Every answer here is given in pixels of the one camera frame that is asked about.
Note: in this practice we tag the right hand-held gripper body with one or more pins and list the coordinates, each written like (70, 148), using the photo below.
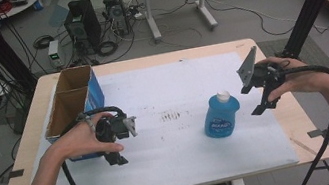
(264, 75)

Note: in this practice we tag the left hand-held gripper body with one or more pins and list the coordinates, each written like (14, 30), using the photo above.
(114, 128)

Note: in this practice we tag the blue bottle with white cap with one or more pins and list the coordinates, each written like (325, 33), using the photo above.
(220, 117)

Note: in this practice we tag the blue cardboard box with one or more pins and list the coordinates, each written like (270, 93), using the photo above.
(70, 105)

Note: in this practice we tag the person's right hand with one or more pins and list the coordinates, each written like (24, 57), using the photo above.
(302, 79)

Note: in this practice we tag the person's left hand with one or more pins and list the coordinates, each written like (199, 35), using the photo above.
(76, 142)

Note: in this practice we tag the grey tape strip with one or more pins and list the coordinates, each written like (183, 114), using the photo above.
(15, 173)
(316, 133)

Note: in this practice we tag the grey floor mat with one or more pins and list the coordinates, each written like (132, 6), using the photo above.
(319, 59)

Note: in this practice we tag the white power supply unit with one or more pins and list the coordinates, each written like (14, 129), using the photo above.
(54, 53)

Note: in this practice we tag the black computer tower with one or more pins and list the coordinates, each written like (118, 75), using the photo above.
(85, 24)

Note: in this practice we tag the open-sided computer tower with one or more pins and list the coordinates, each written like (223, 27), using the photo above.
(116, 11)

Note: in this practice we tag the round white table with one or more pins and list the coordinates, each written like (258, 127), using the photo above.
(18, 7)

